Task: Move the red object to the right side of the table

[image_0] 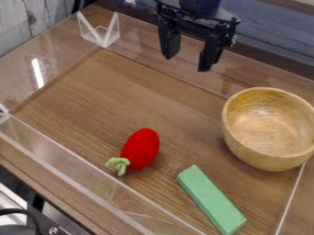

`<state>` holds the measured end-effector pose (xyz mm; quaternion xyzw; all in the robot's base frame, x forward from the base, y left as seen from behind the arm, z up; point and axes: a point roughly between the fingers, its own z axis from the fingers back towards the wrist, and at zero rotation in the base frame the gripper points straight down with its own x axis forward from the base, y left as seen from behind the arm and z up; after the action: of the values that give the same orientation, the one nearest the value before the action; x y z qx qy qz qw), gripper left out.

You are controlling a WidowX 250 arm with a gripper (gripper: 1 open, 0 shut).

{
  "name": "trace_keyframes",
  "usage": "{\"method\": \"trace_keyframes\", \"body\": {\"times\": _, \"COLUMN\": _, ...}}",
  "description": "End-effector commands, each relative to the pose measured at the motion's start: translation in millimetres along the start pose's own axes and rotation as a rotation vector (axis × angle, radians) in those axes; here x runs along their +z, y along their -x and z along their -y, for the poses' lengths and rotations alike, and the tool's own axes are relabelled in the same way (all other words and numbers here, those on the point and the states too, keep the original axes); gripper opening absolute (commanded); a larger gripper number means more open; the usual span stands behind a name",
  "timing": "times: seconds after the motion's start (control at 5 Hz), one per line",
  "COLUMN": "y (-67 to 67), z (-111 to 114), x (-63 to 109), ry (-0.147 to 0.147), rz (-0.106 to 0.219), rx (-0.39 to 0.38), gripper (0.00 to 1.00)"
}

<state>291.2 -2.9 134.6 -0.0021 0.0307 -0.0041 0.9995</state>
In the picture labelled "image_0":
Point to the black device bottom left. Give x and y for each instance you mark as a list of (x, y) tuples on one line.
[(20, 224)]

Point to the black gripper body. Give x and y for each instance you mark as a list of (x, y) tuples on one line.
[(204, 14)]

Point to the green rectangular block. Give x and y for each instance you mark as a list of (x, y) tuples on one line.
[(215, 204)]

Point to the wooden bowl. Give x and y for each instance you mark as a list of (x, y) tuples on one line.
[(268, 128)]

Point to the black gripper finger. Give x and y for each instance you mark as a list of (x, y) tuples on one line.
[(211, 52), (169, 37)]

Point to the clear acrylic front wall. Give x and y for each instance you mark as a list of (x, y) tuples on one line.
[(98, 200)]

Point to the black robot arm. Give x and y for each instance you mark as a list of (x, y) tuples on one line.
[(203, 33)]

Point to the red plush radish toy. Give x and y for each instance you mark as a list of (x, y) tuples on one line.
[(140, 152)]

